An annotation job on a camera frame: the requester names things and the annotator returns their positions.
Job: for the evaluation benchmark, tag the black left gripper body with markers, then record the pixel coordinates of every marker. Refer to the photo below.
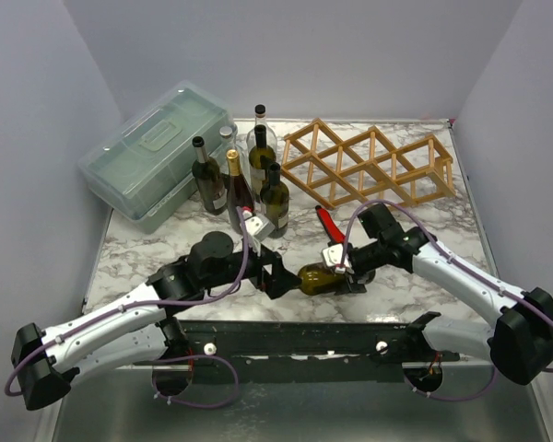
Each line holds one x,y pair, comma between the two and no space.
262,272

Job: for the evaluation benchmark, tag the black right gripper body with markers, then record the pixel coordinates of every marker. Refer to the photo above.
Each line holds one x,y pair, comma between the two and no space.
357,274

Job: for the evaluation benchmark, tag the green bottle white label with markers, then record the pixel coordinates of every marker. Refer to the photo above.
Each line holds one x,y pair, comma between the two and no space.
275,200

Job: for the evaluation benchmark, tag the dark red wine bottle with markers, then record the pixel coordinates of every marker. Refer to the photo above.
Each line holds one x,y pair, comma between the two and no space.
239,193

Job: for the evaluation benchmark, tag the green wine bottle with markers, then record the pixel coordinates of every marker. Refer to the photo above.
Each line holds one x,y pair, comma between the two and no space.
260,157

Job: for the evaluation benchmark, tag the green bottle Italia label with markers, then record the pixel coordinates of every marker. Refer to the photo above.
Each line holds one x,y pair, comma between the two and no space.
208,179

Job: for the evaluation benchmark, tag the clear flask bottle black cap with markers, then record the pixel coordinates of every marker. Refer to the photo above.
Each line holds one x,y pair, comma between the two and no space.
260,119

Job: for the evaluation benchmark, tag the clear glass bottle blue cap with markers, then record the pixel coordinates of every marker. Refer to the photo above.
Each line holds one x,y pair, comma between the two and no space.
228,135

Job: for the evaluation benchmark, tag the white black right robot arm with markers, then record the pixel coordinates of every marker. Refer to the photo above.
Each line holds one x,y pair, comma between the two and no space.
515,333

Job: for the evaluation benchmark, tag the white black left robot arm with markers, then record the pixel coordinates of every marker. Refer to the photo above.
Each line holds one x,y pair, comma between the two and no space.
47,360

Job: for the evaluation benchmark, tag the wooden wine rack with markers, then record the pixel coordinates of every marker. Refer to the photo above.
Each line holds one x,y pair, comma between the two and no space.
334,171

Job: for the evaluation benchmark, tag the red black corkscrew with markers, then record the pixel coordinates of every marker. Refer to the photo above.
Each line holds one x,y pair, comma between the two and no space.
332,231

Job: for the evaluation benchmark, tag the green plastic toolbox clear lid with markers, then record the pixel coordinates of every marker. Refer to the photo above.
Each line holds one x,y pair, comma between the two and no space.
144,170

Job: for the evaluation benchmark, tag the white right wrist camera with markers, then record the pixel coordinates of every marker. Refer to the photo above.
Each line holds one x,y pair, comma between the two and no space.
332,259

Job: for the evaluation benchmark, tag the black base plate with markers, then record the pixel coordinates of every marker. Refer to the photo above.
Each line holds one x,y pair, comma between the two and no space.
209,352

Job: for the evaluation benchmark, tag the aluminium rail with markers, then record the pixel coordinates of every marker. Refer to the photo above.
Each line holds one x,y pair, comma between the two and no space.
103,347

